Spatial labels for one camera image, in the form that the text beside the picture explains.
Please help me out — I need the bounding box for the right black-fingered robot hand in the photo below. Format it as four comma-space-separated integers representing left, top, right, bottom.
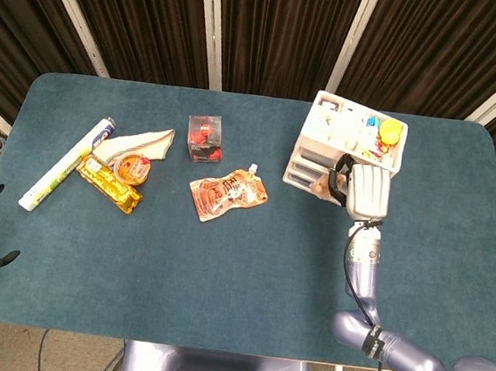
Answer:
322, 151, 396, 225

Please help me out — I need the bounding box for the brown bear keychain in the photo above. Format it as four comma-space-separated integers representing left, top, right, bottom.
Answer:
312, 169, 350, 203

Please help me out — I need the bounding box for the white drawer organizer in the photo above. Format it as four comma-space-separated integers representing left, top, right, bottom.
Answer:
280, 86, 413, 213

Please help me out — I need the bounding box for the clear box red toy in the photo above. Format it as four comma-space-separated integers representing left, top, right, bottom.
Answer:
183, 111, 230, 165

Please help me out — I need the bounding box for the yellow round ball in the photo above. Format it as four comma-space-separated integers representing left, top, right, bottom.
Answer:
377, 118, 406, 147

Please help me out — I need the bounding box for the white green tube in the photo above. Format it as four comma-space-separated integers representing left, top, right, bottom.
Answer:
17, 108, 119, 221

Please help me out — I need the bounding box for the orange spout pouch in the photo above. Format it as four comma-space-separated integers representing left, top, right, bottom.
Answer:
184, 156, 272, 230

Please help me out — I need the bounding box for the gold snack package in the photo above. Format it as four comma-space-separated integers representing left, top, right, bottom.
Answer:
70, 152, 148, 217

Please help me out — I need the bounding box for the blue felt table mat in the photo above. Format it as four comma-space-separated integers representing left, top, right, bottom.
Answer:
0, 65, 496, 371

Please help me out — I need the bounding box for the round cup orange lid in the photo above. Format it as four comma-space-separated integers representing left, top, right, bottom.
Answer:
111, 149, 154, 189

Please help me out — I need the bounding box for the beige folded cloth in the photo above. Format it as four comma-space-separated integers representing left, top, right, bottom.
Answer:
93, 120, 177, 173

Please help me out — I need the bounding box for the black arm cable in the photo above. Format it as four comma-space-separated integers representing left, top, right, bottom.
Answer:
331, 220, 401, 371

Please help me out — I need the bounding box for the black floor cable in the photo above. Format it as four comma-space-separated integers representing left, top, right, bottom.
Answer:
96, 339, 129, 371

